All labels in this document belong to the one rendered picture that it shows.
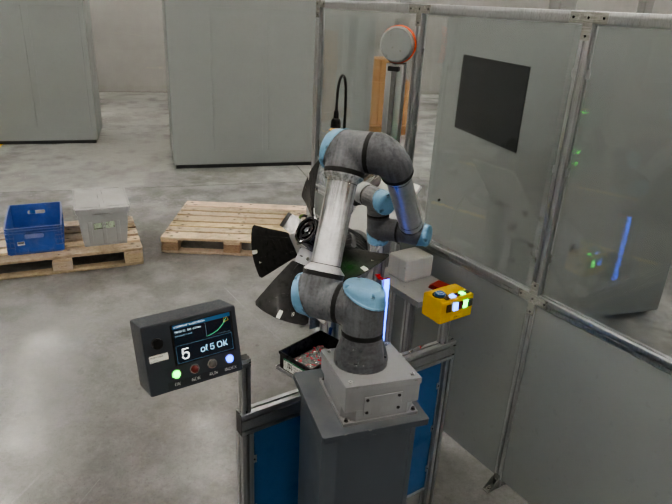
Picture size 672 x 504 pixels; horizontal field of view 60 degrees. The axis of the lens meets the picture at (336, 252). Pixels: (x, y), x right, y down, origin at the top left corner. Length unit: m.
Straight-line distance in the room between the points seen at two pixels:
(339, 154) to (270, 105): 6.15
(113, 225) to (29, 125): 4.55
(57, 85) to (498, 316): 7.62
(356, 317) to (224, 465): 1.59
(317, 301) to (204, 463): 1.58
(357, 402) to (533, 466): 1.37
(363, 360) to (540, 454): 1.33
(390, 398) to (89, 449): 1.92
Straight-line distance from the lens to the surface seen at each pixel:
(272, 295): 2.26
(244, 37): 7.62
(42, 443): 3.32
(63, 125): 9.34
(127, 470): 3.05
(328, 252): 1.61
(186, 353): 1.62
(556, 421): 2.63
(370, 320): 1.56
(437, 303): 2.15
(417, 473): 2.66
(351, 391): 1.56
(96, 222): 5.02
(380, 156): 1.60
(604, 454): 2.55
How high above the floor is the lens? 2.03
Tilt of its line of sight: 23 degrees down
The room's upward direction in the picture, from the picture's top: 3 degrees clockwise
